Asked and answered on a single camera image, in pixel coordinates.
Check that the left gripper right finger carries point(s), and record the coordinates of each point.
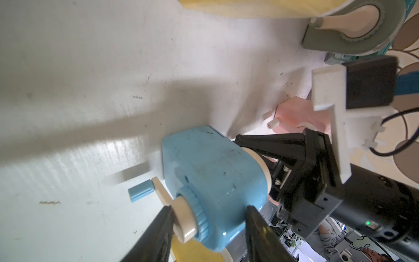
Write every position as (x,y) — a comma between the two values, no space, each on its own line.
(262,243)

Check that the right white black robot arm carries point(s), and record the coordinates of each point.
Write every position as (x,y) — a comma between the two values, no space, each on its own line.
(376,206)

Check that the blue pencil sharpener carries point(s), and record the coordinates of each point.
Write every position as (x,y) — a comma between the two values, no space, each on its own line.
(209,182)

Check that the yellow sharpener top row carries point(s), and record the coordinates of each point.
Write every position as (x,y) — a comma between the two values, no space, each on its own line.
(270,9)

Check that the pink sharpener middle row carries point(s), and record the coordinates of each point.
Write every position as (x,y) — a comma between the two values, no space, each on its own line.
(296,114)

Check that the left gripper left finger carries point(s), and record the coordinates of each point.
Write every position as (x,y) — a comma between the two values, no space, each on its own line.
(155,243)

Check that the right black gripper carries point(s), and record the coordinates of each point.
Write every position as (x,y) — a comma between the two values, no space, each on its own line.
(311,190)

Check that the grey green tray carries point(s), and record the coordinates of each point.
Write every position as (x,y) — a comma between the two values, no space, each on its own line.
(337,58)

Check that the green pencil sharpener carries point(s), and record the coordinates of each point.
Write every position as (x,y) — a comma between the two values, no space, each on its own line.
(359,29)

